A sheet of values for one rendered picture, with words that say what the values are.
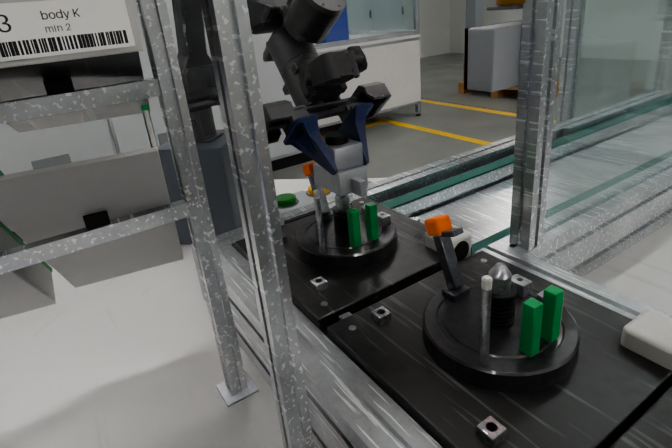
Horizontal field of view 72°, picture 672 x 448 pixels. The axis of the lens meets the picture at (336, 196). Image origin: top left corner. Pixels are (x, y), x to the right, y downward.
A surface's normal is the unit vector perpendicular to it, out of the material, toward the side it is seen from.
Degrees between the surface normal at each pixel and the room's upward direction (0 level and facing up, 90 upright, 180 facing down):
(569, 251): 90
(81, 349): 0
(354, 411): 0
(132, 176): 135
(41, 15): 90
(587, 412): 0
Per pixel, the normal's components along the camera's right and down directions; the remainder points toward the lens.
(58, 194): 0.34, 0.88
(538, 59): -0.83, 0.28
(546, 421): -0.09, -0.92
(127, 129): 0.55, 0.27
